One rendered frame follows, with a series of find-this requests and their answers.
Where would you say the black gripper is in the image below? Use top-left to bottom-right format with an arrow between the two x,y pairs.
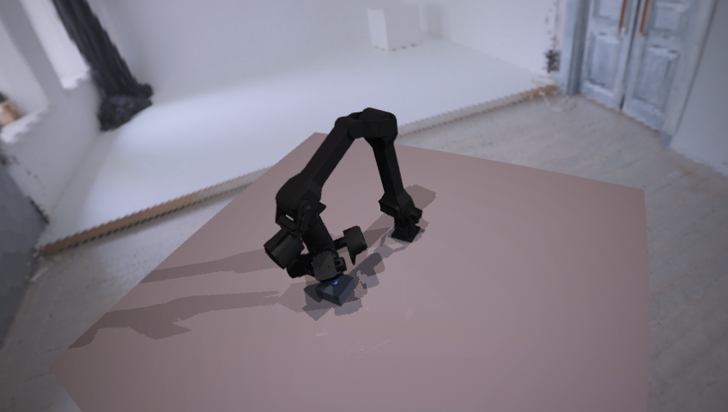
286,226 -> 367,278

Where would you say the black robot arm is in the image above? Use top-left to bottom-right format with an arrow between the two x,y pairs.
264,107 -> 423,283

